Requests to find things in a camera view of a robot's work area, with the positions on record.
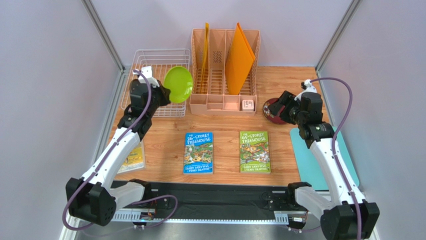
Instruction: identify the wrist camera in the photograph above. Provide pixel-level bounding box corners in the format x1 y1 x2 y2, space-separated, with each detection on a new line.
296 79 317 100
132 66 161 88

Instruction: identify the blue treehouse book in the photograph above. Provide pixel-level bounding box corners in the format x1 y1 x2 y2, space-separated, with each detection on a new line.
182 132 214 175

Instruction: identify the black base mat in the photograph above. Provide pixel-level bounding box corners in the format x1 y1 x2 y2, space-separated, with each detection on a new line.
133 182 307 221

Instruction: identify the white power adapter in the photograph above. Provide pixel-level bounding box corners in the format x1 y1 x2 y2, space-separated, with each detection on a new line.
241 99 255 112

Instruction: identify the red floral plate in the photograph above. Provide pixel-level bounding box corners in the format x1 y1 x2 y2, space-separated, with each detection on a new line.
262 98 295 125

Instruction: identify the purple cable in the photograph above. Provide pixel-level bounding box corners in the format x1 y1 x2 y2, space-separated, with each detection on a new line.
62 69 179 231
287 77 363 240

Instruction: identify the pink plastic file organizer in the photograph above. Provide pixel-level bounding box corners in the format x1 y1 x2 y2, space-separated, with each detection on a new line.
188 28 258 117

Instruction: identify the white wire dish rack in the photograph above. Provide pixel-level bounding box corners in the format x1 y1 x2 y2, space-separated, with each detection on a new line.
119 48 191 118

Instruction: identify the teal cutting board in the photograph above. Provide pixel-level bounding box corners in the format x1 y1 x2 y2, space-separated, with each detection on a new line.
290 128 360 191

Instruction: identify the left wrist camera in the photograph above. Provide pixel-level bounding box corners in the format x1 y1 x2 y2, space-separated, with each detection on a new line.
132 66 161 88

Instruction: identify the lime green plate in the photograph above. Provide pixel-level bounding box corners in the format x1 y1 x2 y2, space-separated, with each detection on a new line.
163 66 194 104

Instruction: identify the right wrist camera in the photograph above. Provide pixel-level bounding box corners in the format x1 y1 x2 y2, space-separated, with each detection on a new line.
296 79 317 100

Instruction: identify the yellow book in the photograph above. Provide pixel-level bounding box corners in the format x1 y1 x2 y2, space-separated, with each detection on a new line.
117 140 146 175

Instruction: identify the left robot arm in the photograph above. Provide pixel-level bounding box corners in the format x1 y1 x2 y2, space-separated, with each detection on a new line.
62 80 170 226

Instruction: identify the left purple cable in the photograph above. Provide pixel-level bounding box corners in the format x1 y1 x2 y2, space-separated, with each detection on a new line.
62 69 179 231

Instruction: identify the green treehouse book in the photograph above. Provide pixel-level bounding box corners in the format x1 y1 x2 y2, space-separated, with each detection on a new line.
239 131 272 174

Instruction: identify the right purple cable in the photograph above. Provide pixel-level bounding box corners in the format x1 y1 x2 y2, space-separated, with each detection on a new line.
287 77 363 240

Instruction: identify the aluminium frame rail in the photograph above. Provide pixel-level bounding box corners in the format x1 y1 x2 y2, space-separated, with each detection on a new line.
69 187 372 226

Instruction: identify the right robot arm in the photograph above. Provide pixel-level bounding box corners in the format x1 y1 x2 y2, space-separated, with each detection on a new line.
263 91 380 240

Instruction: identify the large orange folder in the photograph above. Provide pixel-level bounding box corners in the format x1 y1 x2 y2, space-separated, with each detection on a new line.
225 22 256 95

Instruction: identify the thin orange folder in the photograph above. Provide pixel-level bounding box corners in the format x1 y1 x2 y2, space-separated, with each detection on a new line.
200 22 210 93

